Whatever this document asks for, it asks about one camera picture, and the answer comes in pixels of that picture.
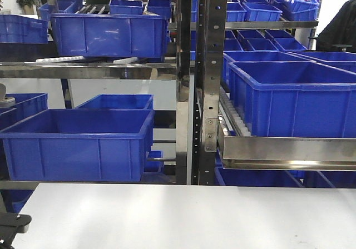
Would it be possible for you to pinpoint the blue bin lower left front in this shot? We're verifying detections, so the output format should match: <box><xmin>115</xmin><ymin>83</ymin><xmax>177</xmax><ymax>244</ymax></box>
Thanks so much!
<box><xmin>1</xmin><ymin>109</ymin><xmax>155</xmax><ymax>182</ymax></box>

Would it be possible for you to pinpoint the stainless steel shelf rail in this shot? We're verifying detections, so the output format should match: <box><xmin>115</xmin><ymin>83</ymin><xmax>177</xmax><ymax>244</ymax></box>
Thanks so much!
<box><xmin>217</xmin><ymin>125</ymin><xmax>355</xmax><ymax>171</ymax></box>

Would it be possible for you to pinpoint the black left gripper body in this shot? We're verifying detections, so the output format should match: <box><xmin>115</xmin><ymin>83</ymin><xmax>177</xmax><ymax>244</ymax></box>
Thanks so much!
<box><xmin>1</xmin><ymin>212</ymin><xmax>32</xmax><ymax>248</ymax></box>

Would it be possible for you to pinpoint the blue bin behind lower left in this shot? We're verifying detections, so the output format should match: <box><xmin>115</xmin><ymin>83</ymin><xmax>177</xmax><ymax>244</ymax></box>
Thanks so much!
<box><xmin>76</xmin><ymin>94</ymin><xmax>154</xmax><ymax>109</ymax></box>

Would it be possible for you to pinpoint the left steel shelf beam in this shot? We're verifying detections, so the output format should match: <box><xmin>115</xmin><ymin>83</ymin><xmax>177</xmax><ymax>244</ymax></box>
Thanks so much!
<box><xmin>1</xmin><ymin>62</ymin><xmax>177</xmax><ymax>79</ymax></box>

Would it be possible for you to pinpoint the steel rack upright post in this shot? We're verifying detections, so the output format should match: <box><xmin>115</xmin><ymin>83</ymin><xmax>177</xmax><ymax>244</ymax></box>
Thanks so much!
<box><xmin>196</xmin><ymin>0</ymin><xmax>227</xmax><ymax>186</ymax></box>

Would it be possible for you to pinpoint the blue bin upper left shelf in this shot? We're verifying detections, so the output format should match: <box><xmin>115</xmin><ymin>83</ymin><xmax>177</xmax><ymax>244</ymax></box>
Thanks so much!
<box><xmin>51</xmin><ymin>13</ymin><xmax>167</xmax><ymax>58</ymax></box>

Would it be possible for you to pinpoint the large blue bin on rail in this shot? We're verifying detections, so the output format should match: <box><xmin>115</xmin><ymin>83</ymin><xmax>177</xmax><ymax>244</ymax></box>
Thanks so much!
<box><xmin>228</xmin><ymin>62</ymin><xmax>355</xmax><ymax>138</ymax></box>

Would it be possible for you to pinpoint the potted green plant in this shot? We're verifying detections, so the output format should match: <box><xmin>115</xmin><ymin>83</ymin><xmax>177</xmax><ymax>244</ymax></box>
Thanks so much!
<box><xmin>16</xmin><ymin>0</ymin><xmax>34</xmax><ymax>15</ymax></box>

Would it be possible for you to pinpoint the blue bin far upper left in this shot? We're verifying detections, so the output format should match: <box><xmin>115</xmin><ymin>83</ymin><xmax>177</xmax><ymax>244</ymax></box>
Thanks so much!
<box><xmin>1</xmin><ymin>14</ymin><xmax>48</xmax><ymax>44</ymax></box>

